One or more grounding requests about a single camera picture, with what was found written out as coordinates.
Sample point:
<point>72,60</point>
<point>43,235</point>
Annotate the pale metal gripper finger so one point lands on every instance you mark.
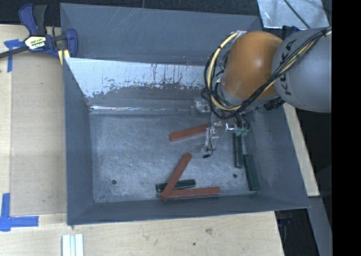
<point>212,133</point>
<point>200,106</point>

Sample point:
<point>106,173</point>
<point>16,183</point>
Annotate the red-brown flat block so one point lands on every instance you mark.
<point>197,192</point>
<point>177,174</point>
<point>186,133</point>

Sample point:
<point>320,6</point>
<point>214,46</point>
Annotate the dark green flat block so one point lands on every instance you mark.
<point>251,173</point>
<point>186,183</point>

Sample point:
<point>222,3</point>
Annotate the grey metal bin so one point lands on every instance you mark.
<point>141,150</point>

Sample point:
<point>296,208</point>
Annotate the pale wood flat board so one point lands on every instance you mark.
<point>36,136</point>

